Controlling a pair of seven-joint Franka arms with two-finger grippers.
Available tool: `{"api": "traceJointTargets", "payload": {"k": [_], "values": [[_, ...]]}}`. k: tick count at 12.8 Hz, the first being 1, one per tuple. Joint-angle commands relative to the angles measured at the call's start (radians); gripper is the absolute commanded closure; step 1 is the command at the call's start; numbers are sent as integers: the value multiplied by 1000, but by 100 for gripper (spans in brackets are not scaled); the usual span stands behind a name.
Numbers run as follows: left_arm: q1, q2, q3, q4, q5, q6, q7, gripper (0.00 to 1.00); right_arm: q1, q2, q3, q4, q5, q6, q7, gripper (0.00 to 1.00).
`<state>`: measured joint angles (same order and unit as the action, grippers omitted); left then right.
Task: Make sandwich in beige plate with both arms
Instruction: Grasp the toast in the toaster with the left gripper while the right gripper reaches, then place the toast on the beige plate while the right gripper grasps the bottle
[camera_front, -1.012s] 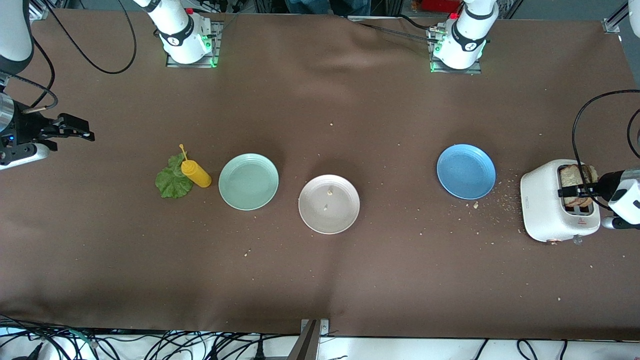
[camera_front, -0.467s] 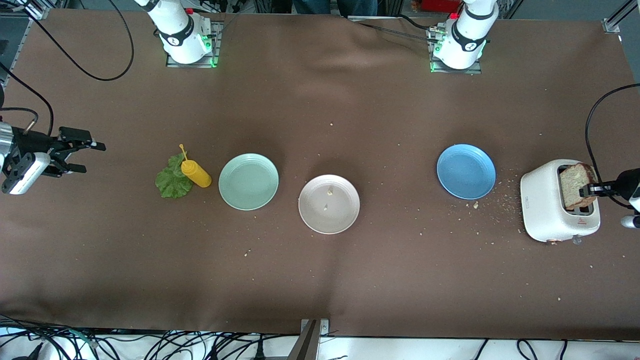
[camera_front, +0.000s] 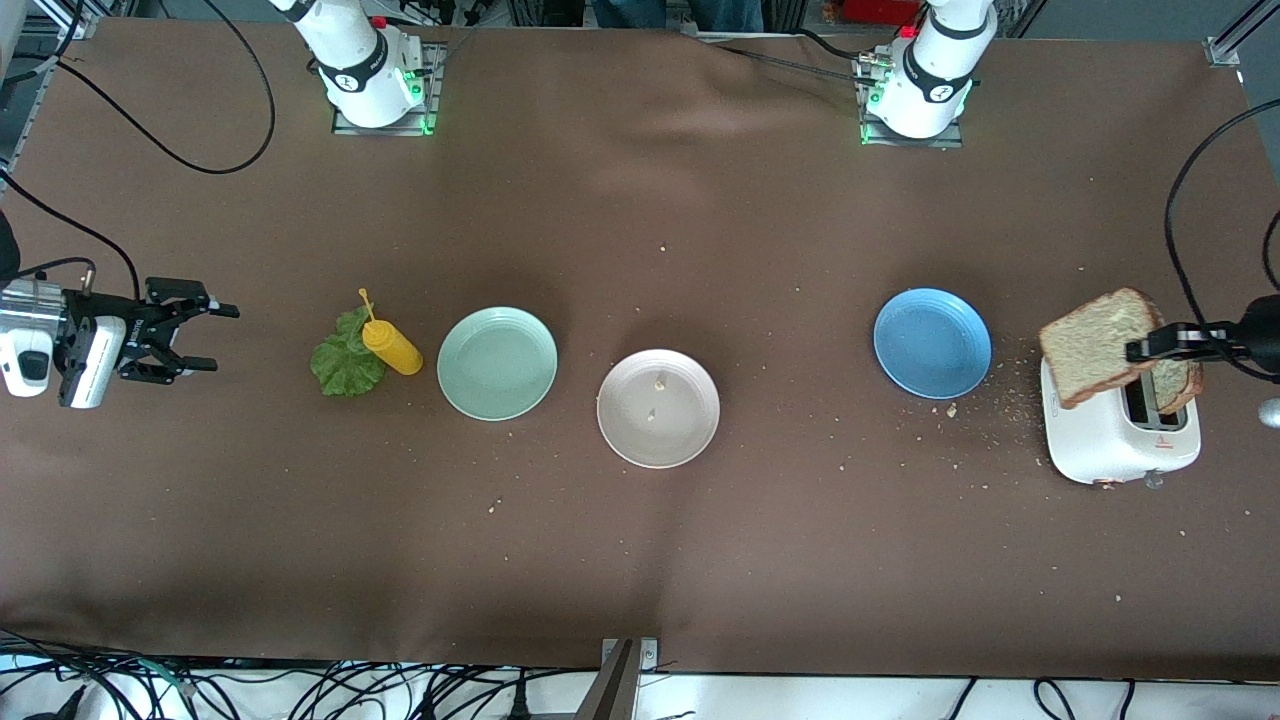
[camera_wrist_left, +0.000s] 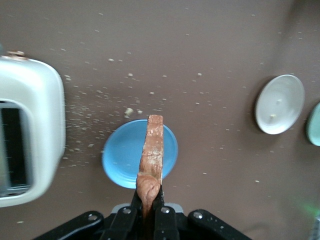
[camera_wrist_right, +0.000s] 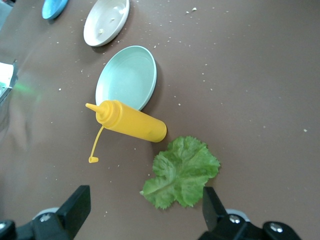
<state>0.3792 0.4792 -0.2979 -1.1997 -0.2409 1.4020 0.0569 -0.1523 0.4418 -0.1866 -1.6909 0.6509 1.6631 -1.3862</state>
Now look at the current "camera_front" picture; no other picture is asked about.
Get brown bread slice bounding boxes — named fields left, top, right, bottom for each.
left=1038, top=288, right=1166, bottom=410
left=1150, top=355, right=1205, bottom=416

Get green lettuce leaf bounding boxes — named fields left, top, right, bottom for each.
left=310, top=305, right=389, bottom=398

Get yellow mustard squeeze bottle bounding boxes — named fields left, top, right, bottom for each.
left=358, top=288, right=424, bottom=377

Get blue plate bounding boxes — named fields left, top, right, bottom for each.
left=873, top=288, right=993, bottom=401

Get mint green plate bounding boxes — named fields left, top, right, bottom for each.
left=436, top=306, right=559, bottom=422

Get beige plate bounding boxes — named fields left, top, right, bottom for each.
left=596, top=348, right=721, bottom=469

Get white toaster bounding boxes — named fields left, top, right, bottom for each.
left=1040, top=355, right=1202, bottom=491

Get red box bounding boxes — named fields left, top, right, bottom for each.
left=845, top=0, right=921, bottom=26

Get brown table cloth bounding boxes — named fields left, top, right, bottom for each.
left=0, top=18, right=1280, bottom=683

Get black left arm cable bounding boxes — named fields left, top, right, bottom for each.
left=1163, top=98, right=1280, bottom=386

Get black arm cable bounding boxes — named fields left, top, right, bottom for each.
left=0, top=0, right=276, bottom=301
left=1163, top=98, right=1280, bottom=386

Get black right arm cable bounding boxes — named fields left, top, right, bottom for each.
left=0, top=0, right=276, bottom=301

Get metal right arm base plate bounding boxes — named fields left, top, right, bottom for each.
left=330, top=40, right=443, bottom=138

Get aluminium frame profile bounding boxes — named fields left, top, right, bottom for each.
left=1205, top=0, right=1280, bottom=66
left=0, top=0, right=106, bottom=191

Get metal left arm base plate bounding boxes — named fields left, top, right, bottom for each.
left=858, top=45, right=967, bottom=151

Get thin black cable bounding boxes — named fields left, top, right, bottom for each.
left=700, top=28, right=881, bottom=86

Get tangled black cable bundle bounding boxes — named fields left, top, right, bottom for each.
left=0, top=630, right=601, bottom=720

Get grey metal bracket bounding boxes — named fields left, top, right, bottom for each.
left=575, top=638, right=661, bottom=720

